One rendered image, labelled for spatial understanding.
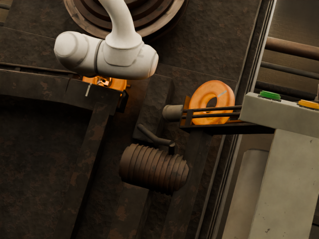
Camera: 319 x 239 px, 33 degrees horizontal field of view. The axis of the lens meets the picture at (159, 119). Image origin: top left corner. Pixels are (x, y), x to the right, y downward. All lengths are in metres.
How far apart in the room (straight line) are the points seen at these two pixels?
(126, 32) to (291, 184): 0.68
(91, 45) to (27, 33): 0.63
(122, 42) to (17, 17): 0.84
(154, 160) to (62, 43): 0.43
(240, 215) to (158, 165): 0.52
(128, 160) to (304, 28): 7.13
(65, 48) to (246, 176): 0.64
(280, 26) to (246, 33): 6.53
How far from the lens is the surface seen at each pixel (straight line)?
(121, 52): 1.47
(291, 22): 8.59
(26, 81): 1.94
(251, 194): 1.12
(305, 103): 1.04
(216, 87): 1.63
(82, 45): 1.50
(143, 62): 1.48
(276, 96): 1.04
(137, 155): 1.60
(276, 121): 1.00
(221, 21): 2.05
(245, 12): 2.06
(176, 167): 1.58
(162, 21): 1.90
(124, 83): 1.86
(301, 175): 0.99
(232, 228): 1.13
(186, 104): 1.67
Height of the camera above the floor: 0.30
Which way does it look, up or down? 11 degrees up
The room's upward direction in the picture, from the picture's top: 16 degrees clockwise
